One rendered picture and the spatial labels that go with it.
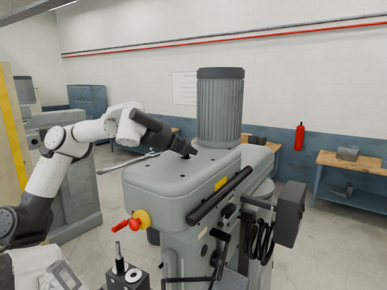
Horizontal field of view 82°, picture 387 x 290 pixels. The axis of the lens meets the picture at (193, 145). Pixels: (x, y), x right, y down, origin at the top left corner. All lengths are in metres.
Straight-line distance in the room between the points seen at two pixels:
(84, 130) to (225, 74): 0.53
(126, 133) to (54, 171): 0.31
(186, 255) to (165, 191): 0.35
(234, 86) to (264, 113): 4.18
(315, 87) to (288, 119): 0.76
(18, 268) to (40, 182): 0.24
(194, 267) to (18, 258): 0.55
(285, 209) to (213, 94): 0.52
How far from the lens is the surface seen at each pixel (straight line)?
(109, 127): 0.72
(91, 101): 7.96
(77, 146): 0.82
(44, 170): 0.84
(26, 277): 0.85
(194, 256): 0.91
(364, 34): 4.87
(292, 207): 0.95
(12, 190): 2.40
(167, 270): 0.95
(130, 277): 1.44
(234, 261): 1.46
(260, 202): 1.08
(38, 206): 0.87
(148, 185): 0.65
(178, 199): 0.62
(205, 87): 0.91
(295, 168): 5.18
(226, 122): 0.90
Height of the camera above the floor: 2.16
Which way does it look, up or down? 16 degrees down
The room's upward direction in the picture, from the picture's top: straight up
